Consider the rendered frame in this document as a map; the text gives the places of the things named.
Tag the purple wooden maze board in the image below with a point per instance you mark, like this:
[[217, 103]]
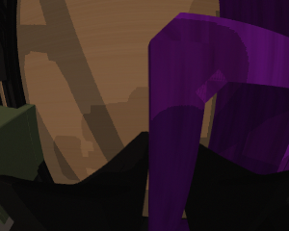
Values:
[[189, 61]]

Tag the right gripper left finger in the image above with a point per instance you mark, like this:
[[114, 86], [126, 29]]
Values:
[[110, 199]]

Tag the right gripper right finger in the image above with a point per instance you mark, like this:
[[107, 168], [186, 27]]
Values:
[[226, 197]]

